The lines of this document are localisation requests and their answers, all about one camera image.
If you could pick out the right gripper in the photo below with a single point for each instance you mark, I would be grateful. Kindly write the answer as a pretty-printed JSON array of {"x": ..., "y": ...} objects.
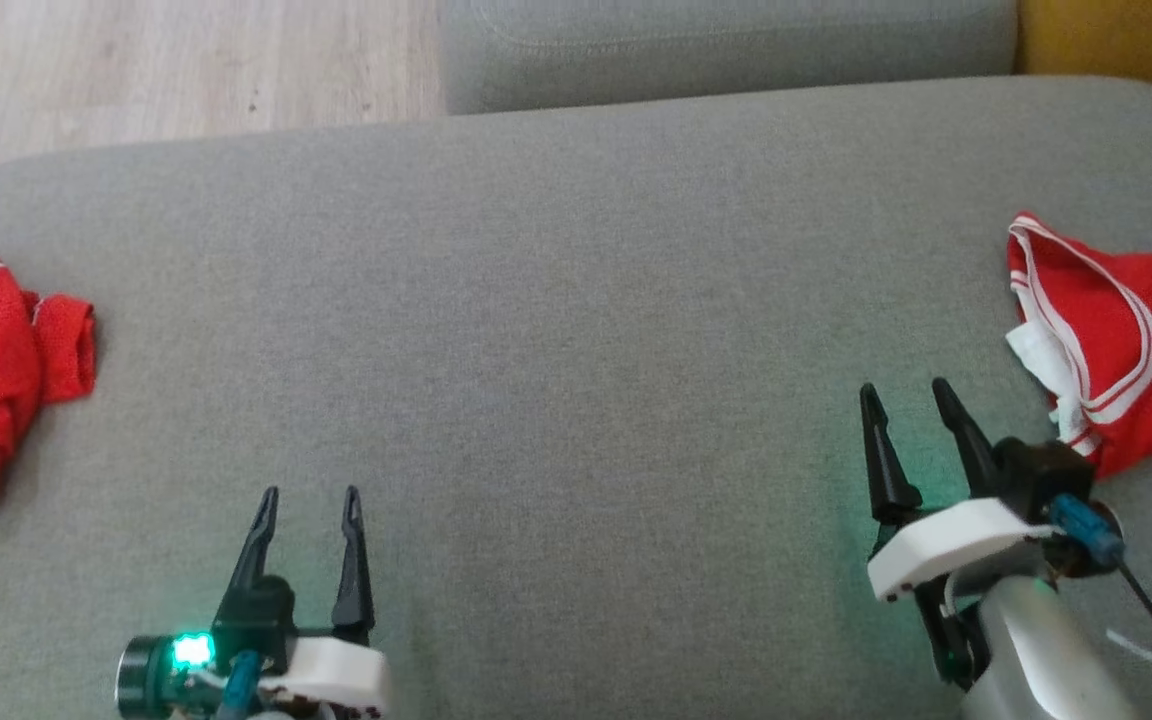
[{"x": 946, "y": 545}]

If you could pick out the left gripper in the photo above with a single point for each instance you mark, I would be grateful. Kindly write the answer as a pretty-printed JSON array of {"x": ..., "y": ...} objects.
[{"x": 336, "y": 675}]

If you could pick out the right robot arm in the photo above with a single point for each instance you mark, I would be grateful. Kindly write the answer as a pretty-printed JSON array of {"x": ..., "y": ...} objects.
[{"x": 1046, "y": 660}]

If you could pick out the white zip tie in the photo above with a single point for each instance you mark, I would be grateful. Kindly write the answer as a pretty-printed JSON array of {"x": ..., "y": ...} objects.
[{"x": 1141, "y": 647}]

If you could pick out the large grey sofa seat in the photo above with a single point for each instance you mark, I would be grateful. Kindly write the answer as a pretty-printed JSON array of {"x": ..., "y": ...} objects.
[{"x": 576, "y": 350}]

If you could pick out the small grey sofa seat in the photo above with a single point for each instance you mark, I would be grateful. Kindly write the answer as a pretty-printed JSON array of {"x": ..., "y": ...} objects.
[{"x": 736, "y": 60}]

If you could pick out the wide yellow sofa back cushion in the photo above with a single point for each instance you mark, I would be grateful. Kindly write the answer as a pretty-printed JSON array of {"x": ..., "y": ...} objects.
[{"x": 1126, "y": 35}]

